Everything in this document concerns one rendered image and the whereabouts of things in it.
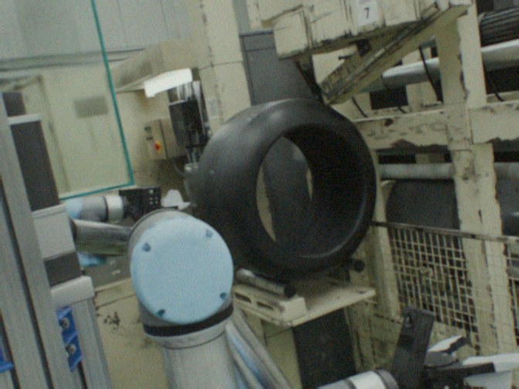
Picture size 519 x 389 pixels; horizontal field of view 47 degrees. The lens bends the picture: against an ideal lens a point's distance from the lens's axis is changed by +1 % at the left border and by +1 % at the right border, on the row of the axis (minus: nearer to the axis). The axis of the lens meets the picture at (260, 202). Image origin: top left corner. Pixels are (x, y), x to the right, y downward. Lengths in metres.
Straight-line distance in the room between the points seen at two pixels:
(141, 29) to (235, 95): 10.50
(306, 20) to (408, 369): 1.44
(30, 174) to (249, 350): 0.44
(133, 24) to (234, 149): 10.85
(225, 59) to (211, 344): 1.56
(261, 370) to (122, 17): 11.75
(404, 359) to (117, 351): 1.73
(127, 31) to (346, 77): 10.48
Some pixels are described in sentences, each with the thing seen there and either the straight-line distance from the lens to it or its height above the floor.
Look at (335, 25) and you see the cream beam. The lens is 1.97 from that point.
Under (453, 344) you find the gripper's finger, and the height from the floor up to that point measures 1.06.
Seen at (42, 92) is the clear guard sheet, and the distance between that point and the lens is 2.38.
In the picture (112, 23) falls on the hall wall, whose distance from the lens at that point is 12.34.
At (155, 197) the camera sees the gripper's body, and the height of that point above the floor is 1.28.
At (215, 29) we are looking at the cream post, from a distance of 2.20.
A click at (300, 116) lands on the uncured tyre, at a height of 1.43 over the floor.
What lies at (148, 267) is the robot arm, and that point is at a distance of 0.69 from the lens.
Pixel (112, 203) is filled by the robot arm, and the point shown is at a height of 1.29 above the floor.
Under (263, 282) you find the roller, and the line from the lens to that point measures 2.00.
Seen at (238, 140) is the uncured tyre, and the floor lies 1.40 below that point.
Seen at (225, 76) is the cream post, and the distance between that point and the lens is 2.19.
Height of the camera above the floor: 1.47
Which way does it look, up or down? 9 degrees down
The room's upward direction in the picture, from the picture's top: 10 degrees counter-clockwise
